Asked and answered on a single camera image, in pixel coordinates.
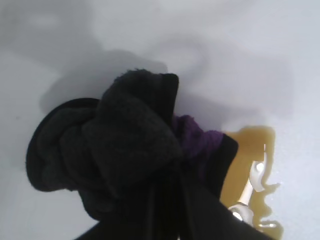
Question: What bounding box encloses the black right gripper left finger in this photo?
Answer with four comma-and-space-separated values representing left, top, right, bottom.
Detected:
77, 162, 183, 240

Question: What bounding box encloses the black cloth rag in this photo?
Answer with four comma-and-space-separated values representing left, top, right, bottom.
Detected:
26, 67, 226, 222

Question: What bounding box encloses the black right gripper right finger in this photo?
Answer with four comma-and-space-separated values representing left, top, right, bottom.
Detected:
182, 134, 268, 240

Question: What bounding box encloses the brown coffee spill puddle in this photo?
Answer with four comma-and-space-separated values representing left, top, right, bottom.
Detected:
219, 124, 285, 240

